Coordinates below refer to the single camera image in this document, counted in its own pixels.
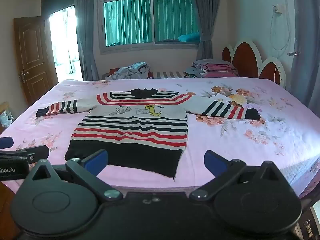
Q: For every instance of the teal cloth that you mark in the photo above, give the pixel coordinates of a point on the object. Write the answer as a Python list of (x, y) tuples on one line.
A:
[(188, 37)]

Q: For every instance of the red and white headboard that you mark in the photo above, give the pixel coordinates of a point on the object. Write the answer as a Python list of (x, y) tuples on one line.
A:
[(246, 60)]

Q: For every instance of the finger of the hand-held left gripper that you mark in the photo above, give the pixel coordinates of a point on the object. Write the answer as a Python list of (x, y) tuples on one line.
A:
[(35, 152), (5, 142)]

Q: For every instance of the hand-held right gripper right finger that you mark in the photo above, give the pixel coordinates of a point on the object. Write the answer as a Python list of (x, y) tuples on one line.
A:
[(214, 162)]

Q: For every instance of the brown wooden door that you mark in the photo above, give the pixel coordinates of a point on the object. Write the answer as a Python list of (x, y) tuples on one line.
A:
[(32, 55)]

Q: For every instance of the pile of grey clothes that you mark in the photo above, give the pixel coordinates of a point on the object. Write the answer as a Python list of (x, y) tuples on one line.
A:
[(130, 71)]

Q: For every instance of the white wall charger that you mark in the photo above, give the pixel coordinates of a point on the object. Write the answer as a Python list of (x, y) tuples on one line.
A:
[(278, 8)]

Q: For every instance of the grey appliance with buttons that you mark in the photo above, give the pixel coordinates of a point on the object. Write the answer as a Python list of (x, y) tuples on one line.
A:
[(308, 226)]

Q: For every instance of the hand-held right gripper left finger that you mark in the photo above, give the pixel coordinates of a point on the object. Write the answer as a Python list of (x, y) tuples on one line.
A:
[(97, 162)]

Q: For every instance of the striped cushion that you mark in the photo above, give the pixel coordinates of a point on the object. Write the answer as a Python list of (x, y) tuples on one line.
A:
[(168, 75)]

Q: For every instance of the sliding glass window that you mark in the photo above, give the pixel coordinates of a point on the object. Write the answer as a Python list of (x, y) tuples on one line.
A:
[(127, 22)]

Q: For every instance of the grey curtain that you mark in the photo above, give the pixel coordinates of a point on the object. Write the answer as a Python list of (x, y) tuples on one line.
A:
[(207, 17), (86, 30)]

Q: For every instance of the black garment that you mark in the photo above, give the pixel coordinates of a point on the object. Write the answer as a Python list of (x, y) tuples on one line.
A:
[(130, 130)]

